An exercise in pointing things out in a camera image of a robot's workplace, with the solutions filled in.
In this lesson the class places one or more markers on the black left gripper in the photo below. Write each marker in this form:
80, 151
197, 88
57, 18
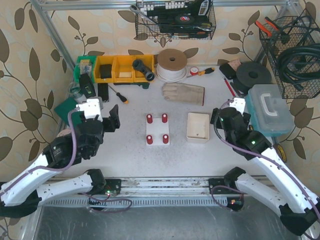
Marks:
109, 123

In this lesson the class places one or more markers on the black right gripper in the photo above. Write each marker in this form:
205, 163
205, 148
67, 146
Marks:
215, 118

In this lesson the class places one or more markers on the cream parts tray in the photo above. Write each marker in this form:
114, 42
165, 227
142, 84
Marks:
198, 128

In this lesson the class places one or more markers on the beige work glove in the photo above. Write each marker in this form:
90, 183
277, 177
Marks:
184, 93

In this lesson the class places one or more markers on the red spring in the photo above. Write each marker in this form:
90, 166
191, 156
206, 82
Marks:
149, 118
149, 139
164, 118
165, 139

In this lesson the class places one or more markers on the white peg base plate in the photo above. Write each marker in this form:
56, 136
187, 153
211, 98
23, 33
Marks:
157, 129

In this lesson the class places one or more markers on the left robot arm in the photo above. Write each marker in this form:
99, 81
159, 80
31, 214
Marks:
22, 196

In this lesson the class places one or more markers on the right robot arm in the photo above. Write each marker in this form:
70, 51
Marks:
297, 206

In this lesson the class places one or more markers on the black aluminium extrusion profile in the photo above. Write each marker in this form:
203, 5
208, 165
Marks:
103, 91

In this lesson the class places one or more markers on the black battery charger box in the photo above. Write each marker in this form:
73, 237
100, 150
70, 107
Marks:
87, 86

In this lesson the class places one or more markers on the black sponge block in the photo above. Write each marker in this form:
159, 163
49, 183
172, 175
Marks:
227, 71

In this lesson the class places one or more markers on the yellow storage bin row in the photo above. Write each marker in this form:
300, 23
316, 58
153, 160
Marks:
118, 69

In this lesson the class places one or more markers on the red tape roll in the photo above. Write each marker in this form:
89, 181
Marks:
193, 71

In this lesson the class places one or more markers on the black filament spool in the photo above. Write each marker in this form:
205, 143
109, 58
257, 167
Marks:
249, 74

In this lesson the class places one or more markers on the clear teal toolbox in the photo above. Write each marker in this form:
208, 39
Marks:
269, 112

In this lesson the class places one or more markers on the black pipe fitting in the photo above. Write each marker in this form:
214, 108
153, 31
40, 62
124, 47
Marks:
138, 65

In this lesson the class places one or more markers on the green storage bin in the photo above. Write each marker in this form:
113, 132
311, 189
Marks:
84, 65

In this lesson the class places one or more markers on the yellow black tape roll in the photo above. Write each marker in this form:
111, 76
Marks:
280, 151

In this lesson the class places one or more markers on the black orange handled screwdriver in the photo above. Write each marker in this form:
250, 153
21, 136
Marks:
119, 95

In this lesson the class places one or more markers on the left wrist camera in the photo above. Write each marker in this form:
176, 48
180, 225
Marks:
91, 108

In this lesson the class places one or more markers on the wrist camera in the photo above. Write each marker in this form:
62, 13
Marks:
238, 103
91, 108

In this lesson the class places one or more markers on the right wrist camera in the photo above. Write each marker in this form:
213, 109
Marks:
238, 103

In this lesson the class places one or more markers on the red handled tool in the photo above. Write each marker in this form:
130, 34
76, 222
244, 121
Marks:
229, 87

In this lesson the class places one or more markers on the white cable spool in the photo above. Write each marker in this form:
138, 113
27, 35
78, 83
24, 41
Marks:
171, 66

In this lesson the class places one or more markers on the wall wire basket with tools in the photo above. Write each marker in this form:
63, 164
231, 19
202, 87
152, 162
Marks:
176, 19

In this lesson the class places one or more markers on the wire basket with black hose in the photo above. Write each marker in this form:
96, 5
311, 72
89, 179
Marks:
292, 47

